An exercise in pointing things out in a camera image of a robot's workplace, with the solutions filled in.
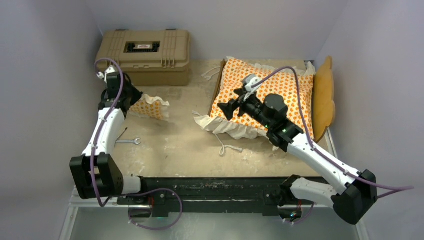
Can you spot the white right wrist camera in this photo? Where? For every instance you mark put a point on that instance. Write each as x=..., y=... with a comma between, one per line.
x=251, y=84

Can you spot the orange patterned white blanket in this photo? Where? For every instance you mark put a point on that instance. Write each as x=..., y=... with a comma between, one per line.
x=295, y=86

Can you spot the wooden pet bed frame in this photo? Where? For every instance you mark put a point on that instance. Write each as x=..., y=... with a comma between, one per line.
x=323, y=106

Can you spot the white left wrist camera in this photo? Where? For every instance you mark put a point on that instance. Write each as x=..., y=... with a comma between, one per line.
x=110, y=70

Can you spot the yellow black screwdriver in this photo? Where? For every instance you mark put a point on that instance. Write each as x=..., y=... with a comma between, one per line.
x=122, y=133

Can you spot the small orange patterned pillow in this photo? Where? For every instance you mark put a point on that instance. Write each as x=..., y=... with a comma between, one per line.
x=151, y=106

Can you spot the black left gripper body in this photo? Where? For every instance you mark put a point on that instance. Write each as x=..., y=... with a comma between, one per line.
x=132, y=93

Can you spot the silver open-end wrench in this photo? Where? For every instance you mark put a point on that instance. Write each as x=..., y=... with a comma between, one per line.
x=136, y=141

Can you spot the tan plastic tool case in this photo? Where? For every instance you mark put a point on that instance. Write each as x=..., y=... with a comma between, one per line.
x=149, y=57

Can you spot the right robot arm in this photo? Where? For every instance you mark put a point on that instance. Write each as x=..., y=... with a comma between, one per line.
x=349, y=192

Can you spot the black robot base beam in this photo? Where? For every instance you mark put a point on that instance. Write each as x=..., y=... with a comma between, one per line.
x=228, y=195

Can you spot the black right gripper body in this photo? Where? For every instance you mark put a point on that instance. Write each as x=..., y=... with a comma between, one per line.
x=251, y=107

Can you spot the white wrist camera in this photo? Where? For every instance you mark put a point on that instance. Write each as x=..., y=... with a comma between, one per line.
x=251, y=84
x=110, y=70

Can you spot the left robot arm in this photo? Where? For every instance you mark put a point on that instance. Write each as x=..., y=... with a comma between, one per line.
x=95, y=173

